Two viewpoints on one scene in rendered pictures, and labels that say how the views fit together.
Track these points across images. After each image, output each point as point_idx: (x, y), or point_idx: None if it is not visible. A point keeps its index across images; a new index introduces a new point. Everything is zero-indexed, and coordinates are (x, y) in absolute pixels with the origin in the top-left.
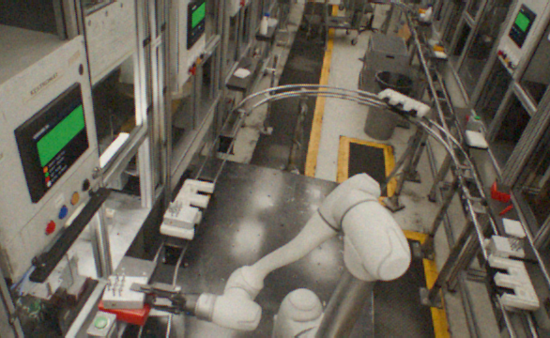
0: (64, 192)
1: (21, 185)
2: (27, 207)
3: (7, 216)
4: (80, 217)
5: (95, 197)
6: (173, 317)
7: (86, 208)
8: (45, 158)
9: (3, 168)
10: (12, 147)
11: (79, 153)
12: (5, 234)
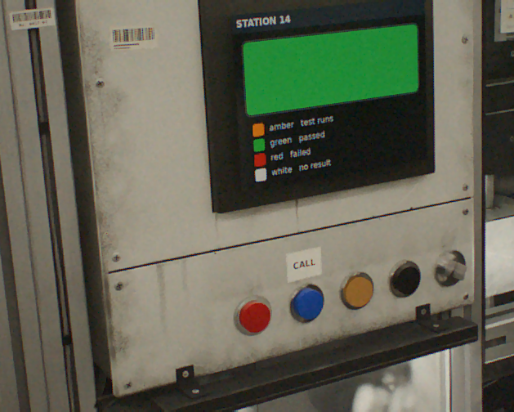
0: (326, 251)
1: (189, 142)
2: (196, 212)
3: (129, 194)
4: (355, 348)
5: (426, 329)
6: None
7: (386, 340)
8: (262, 98)
9: (146, 68)
10: (185, 33)
11: (384, 156)
12: (113, 237)
